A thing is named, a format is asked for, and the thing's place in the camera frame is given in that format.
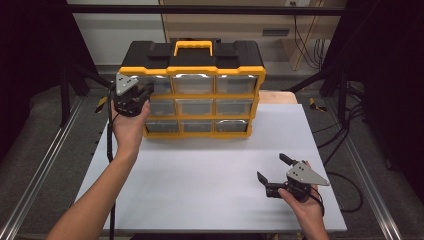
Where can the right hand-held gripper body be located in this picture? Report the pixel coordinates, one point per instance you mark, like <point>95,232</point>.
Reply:
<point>305,175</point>

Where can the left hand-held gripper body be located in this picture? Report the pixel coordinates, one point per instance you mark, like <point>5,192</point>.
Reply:
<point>125,83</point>

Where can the clear plastic organizer drawer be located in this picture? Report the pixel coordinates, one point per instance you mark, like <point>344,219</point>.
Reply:
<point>161,86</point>

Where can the yellow black drawer organizer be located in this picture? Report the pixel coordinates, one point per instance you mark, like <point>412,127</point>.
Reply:
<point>246,53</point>

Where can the person's right hand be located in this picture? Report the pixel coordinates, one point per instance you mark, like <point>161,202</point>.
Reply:
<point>310,213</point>

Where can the person's left hand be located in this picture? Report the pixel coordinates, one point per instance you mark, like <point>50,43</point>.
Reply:
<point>130,133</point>

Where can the yellow black floor tape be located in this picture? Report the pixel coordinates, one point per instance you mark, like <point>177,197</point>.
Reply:
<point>315,105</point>
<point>101,104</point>

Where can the black metal stand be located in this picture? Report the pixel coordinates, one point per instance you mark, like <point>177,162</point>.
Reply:
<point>341,100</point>
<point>65,100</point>

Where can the set of transparent drawers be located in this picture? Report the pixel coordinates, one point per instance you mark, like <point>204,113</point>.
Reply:
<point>233,85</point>

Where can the black curtain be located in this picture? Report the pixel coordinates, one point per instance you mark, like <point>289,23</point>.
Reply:
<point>26,50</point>
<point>393,66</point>

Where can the aluminium floor rail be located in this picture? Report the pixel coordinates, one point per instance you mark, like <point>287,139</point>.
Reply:
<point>42,166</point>
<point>368,180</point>

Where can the black metal frame bar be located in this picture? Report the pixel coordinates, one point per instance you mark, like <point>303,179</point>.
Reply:
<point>200,9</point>

